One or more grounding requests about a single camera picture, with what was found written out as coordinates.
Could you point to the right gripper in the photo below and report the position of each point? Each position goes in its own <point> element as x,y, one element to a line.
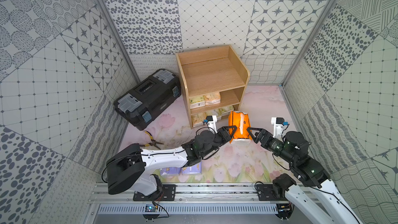
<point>259,136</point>

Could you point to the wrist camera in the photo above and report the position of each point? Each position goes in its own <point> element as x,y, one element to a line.
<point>279,126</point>
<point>210,122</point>

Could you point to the green tissue pack middle shelf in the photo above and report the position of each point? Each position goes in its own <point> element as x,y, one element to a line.
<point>197,101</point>

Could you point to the green tissue pack bottom right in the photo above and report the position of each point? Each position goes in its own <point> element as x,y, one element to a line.
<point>226,110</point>

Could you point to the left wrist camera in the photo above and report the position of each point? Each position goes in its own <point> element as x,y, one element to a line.
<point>210,122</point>

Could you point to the purple tissue pack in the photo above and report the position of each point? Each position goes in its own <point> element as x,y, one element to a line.
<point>170,171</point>
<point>192,170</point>

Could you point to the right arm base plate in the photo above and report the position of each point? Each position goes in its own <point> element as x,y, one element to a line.
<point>272,192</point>

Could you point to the aluminium mounting rail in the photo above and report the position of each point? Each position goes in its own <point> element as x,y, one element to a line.
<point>189,193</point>

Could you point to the green tissue pack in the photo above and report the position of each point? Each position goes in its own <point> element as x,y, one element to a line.
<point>215,112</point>
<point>226,110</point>

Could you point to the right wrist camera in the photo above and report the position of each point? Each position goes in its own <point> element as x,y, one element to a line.
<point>279,126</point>

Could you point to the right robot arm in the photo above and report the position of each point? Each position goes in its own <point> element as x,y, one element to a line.
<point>317,197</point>

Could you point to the green tissue pack bottom middle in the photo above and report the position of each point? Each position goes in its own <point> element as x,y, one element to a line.
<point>215,112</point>

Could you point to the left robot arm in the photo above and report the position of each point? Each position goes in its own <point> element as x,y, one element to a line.
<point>133,168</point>

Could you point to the beige tissue pack shelf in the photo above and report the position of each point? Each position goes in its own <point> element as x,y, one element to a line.
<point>212,98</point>

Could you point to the yellow handled pliers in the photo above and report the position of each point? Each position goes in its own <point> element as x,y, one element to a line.
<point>152,143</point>

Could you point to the yellow tissue pack bottom left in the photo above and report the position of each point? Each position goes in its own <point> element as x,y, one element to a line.
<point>197,119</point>

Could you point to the wooden shelf unit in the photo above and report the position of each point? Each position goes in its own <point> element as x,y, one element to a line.
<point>212,70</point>

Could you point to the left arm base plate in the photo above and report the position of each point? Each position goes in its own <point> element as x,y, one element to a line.
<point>167,193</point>

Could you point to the orange tissue pack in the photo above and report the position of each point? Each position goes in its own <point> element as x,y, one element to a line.
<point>242,122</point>

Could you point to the black plastic toolbox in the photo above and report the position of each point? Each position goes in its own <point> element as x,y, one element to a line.
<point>141,105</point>

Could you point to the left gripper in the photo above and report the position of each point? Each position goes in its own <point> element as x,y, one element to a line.
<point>222,134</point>

